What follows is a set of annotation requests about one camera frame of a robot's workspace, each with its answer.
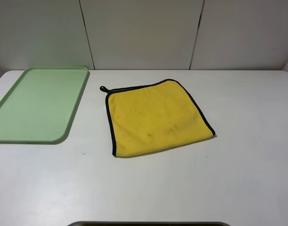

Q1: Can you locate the light green plastic tray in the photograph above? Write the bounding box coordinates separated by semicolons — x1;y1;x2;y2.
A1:
0;66;90;144

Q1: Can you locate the yellow towel with black trim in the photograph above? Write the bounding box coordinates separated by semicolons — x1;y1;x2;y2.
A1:
100;79;216;158

